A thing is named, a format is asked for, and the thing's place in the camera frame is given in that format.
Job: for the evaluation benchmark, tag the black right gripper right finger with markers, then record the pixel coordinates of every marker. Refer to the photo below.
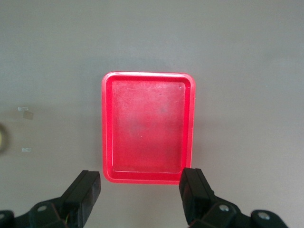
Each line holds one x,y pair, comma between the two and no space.
197,194

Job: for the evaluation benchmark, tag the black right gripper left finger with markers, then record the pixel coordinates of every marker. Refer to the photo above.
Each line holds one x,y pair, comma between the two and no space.
82,197

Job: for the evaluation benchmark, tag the yellowish clear tape roll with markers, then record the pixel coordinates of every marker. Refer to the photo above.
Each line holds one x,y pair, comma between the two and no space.
2,140

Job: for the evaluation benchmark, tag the clear tape scrap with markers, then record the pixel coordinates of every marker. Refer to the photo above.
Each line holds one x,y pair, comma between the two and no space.
23,108
26,149

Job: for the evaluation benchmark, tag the red plastic tray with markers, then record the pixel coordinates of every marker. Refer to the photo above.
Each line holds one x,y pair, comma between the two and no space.
147,128

